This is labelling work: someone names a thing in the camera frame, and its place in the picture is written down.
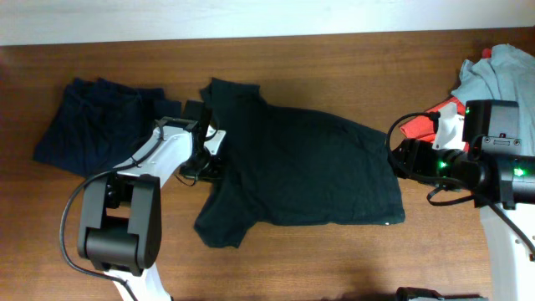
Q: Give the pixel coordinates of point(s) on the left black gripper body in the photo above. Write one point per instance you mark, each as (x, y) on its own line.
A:
(203, 165)

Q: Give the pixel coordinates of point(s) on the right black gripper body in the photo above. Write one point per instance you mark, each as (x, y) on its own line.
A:
(420, 159)

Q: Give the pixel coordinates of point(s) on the dark green black t-shirt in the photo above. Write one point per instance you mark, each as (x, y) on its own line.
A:
(293, 167)

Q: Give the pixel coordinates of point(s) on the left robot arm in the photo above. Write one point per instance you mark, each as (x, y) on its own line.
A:
(120, 226)

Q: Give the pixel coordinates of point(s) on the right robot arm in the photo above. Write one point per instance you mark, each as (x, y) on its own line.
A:
(483, 157)

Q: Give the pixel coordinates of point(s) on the folded navy blue garment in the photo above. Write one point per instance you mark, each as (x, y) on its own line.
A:
(100, 124)

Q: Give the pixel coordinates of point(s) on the light grey blue garment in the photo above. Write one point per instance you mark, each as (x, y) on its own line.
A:
(507, 75)

